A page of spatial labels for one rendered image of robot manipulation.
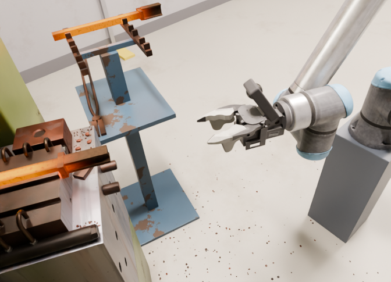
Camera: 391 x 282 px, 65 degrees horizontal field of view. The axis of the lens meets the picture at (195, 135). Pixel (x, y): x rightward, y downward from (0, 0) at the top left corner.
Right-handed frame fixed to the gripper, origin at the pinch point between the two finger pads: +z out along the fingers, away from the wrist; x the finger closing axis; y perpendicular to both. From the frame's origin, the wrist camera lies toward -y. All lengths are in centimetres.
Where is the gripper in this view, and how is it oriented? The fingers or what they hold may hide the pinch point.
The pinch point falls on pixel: (206, 128)
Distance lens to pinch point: 70.9
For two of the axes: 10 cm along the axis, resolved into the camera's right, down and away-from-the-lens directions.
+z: -9.6, 2.4, -1.6
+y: 0.7, 7.3, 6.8
